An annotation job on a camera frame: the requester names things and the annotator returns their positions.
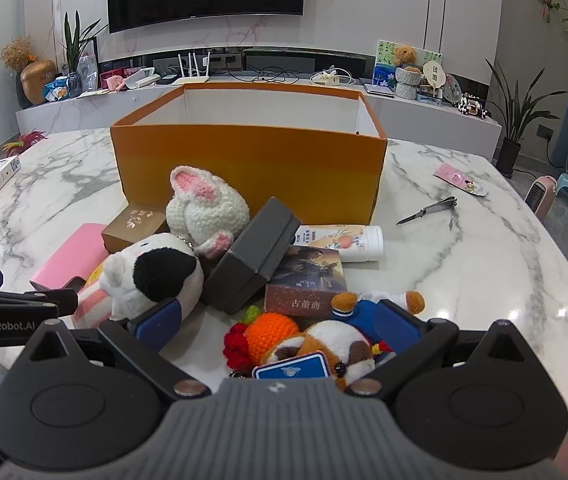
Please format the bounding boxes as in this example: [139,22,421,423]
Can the pink card packet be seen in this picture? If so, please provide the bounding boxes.
[434,162,488,196]

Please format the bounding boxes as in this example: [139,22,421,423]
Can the brown printed card box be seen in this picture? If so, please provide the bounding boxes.
[265,245,349,318]

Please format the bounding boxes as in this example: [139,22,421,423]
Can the black white checkered toy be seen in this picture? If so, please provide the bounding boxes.
[456,92,492,118]

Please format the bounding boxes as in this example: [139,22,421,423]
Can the pink space heater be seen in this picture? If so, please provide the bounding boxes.
[526,175,559,221]

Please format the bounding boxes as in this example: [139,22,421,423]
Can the white tray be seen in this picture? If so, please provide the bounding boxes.
[121,67,162,91]

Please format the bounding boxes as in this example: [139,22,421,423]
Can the white black cow plush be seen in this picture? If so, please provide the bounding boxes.
[71,232,205,331]

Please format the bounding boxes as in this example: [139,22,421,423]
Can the white crochet bunny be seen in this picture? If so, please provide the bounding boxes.
[166,165,251,261]

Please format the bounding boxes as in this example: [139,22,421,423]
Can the small brown box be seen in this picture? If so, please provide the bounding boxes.
[101,201,167,253]

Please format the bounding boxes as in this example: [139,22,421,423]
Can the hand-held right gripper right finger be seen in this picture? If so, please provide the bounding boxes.
[346,299,552,399]

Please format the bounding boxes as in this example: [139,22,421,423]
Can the white charger with cables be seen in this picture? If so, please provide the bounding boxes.
[311,66,357,86]

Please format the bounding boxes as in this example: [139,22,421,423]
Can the red green artificial flower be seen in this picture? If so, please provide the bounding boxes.
[1,130,47,157]

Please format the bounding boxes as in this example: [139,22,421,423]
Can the brown teddy bear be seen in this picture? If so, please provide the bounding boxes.
[394,45,422,73]

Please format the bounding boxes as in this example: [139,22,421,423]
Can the white tube with peach print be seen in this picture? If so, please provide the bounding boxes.
[291,225,385,263]

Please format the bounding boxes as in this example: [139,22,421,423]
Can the red crochet berries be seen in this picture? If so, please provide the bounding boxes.
[223,324,255,375]

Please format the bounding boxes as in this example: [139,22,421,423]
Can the pink box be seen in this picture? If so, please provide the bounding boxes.
[29,223,110,293]

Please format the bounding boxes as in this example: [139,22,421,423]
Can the black soundbar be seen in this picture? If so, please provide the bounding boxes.
[242,47,367,78]

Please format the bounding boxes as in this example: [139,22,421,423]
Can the blue snack bag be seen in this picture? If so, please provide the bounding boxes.
[44,77,72,101]

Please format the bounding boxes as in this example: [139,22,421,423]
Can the white wifi router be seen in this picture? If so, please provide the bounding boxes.
[171,51,211,84]

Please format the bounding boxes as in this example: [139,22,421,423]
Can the dark grey gift box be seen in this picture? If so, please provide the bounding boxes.
[203,197,303,315]

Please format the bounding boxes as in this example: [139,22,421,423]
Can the brown white plush toy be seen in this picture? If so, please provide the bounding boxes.
[261,290,425,392]

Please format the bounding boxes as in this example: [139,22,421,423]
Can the orange crochet fruit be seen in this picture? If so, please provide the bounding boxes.
[241,305,301,367]

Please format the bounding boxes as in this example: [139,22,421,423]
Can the green potted plant in glass vase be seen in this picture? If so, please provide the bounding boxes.
[61,10,110,97]

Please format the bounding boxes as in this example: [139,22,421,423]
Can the golden vase with dried flowers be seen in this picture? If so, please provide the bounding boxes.
[1,35,57,106]

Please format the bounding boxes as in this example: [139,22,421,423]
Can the blue card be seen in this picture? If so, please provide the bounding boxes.
[253,352,333,380]

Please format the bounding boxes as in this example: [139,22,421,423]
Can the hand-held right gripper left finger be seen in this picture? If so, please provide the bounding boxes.
[11,297,211,401]

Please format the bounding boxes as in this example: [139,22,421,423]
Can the orange cardboard box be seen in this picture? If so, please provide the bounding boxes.
[110,84,389,226]

